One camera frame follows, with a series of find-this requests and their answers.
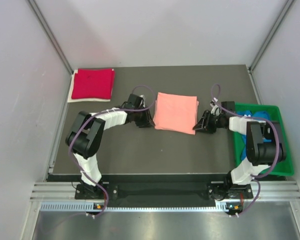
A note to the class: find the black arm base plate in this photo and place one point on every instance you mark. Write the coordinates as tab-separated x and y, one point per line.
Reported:
138	186

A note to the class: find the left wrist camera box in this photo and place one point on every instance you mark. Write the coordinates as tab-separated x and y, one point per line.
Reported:
134	102

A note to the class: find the salmon pink t shirt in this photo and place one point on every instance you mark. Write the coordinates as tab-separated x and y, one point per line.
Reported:
177	113

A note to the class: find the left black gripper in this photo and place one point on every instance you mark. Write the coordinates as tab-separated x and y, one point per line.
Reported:
147	121

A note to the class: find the aluminium frame post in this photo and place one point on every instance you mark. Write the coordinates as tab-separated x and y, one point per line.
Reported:
271	34
33	5

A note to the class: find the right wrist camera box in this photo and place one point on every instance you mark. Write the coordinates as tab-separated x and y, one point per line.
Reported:
229	105

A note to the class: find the right aluminium frame post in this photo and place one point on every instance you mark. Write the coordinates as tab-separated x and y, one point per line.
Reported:
271	34

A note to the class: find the blue t shirt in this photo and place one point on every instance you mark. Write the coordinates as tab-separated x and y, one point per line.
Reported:
248	113

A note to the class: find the slotted grey cable duct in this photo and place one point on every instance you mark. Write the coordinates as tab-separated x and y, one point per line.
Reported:
97	207

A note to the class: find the folded red t shirt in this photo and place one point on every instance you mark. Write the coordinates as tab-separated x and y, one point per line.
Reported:
93	83

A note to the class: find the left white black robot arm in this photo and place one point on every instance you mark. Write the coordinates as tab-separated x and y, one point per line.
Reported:
85	136

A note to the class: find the green plastic bin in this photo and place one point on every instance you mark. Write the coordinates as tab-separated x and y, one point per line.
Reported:
284	168

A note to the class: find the folded white t shirt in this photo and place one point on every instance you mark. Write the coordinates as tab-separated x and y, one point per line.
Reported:
71	88

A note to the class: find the left aluminium frame post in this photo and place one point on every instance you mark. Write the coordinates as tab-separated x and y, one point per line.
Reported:
33	5

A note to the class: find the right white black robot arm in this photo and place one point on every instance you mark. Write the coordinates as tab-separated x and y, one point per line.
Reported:
264	146

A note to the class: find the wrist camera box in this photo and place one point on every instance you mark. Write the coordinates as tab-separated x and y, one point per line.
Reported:
229	105
134	102

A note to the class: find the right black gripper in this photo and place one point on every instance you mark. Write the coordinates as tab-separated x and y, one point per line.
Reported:
204	123

